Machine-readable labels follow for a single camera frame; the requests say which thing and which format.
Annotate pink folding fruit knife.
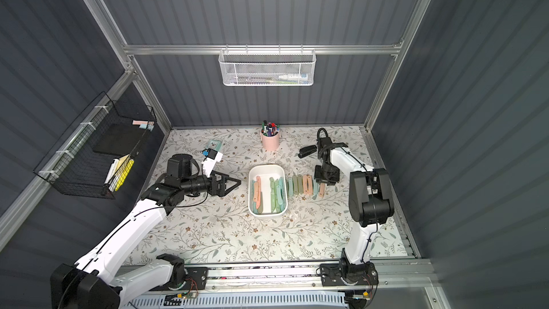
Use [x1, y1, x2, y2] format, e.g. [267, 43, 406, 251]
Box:
[302, 175, 310, 195]

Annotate olive folding fruit knife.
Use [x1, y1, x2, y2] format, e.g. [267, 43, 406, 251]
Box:
[297, 175, 304, 195]

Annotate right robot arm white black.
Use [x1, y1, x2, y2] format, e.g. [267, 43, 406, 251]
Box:
[314, 127, 395, 286]

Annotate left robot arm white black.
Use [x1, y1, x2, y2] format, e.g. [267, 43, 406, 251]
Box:
[50, 149, 241, 308]

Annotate open pink celvinc knife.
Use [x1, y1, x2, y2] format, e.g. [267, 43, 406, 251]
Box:
[254, 176, 262, 212]

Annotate white storage box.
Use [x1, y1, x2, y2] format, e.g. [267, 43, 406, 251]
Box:
[247, 164, 288, 218]

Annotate green folding knife in box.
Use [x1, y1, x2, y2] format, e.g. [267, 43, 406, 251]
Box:
[270, 177, 278, 213]

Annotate teal folding knife in box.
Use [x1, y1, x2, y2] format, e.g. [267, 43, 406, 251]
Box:
[275, 177, 286, 213]

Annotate black stapler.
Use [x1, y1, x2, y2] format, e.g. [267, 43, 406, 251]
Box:
[297, 144, 317, 159]

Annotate teal alarm clock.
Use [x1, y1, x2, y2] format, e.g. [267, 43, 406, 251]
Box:
[207, 140, 222, 151]

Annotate floral table mat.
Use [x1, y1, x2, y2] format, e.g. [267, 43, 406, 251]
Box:
[124, 125, 408, 267]

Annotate pink pen holder cup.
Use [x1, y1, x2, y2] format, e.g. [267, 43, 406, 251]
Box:
[260, 131, 280, 152]

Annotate pens in pink cup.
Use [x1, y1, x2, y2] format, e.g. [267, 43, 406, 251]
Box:
[261, 120, 280, 137]

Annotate yellow notepad in basket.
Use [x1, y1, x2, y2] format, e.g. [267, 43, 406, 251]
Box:
[104, 154, 134, 193]

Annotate white tube in basket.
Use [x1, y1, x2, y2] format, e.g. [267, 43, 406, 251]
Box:
[277, 74, 309, 85]

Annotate black notebook in basket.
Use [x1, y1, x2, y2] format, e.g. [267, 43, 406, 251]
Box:
[92, 124, 150, 157]

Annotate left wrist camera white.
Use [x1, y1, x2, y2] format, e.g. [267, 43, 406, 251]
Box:
[202, 148, 223, 177]

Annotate white wire wall basket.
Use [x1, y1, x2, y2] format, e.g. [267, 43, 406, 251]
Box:
[218, 49, 317, 87]

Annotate black wire side basket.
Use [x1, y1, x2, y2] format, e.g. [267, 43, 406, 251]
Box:
[34, 96, 157, 200]

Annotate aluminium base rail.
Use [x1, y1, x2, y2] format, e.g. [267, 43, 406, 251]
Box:
[85, 259, 438, 297]

